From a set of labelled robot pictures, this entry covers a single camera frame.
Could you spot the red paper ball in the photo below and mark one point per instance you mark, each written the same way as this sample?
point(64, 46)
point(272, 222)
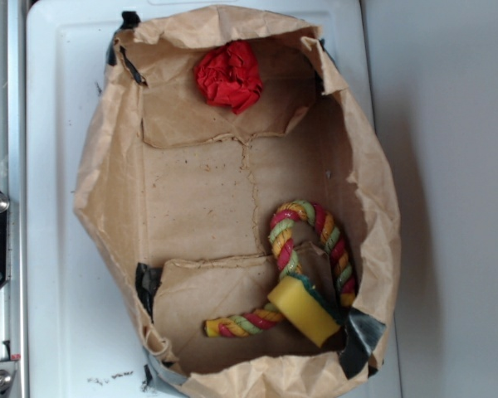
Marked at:
point(228, 76)

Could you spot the yellow sponge with green pad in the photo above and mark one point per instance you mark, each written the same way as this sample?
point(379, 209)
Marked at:
point(300, 303)

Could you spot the brown paper bag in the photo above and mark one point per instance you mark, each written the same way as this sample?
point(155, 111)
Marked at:
point(199, 213)

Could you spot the aluminium frame rail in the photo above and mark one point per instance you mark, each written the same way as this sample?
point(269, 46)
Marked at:
point(13, 294)

